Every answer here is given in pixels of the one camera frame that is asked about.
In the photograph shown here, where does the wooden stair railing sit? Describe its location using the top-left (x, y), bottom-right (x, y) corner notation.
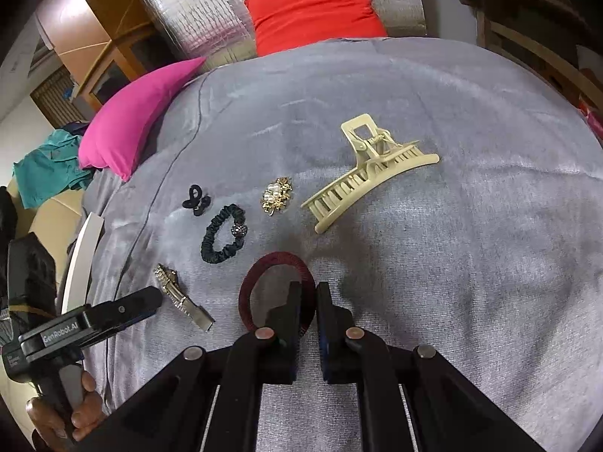
top-left (424, 0), bottom-right (603, 128)

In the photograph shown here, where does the red pillow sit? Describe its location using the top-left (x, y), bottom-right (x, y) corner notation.
top-left (244, 0), bottom-right (388, 56)

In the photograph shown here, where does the black scrunchie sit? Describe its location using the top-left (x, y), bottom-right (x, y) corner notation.
top-left (201, 204), bottom-right (248, 264)

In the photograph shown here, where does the silver insulation panel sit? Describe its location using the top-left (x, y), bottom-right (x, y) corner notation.
top-left (142, 0), bottom-right (427, 73)

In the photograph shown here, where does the beige leather sofa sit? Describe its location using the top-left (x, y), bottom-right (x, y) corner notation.
top-left (9, 188), bottom-right (92, 302)

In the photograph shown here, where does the wooden cabinet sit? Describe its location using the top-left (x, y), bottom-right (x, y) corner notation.
top-left (78, 33), bottom-right (163, 114)

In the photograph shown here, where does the cream claw hair clip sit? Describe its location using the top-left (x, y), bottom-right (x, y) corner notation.
top-left (301, 113), bottom-right (440, 235)

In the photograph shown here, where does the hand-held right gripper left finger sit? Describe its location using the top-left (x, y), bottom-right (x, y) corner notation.
top-left (106, 281), bottom-right (305, 452)

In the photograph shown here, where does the white tray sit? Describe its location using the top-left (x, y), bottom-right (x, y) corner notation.
top-left (57, 212), bottom-right (105, 315)

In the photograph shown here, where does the pink pillow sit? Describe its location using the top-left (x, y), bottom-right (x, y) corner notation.
top-left (78, 56), bottom-right (208, 182)

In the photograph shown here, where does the small black hair tie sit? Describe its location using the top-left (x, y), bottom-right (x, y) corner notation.
top-left (182, 185), bottom-right (211, 217)

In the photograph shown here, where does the grey blanket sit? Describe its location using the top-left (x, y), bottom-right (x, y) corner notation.
top-left (82, 35), bottom-right (603, 452)

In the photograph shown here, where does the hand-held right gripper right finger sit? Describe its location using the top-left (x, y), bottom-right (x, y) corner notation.
top-left (317, 282), bottom-right (547, 452)

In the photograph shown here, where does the maroon hair tie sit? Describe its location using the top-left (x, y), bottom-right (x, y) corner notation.
top-left (239, 251), bottom-right (317, 340)

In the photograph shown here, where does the silver metal hair clip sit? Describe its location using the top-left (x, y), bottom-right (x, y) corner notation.
top-left (154, 264), bottom-right (216, 331)

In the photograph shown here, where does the teal garment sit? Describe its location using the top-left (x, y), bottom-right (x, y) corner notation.
top-left (13, 131), bottom-right (95, 209)

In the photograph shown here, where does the gold pearl brooch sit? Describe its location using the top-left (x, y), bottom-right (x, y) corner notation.
top-left (260, 176), bottom-right (294, 216)

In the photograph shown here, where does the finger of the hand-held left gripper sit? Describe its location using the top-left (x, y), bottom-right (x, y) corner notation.
top-left (87, 286), bottom-right (164, 336)

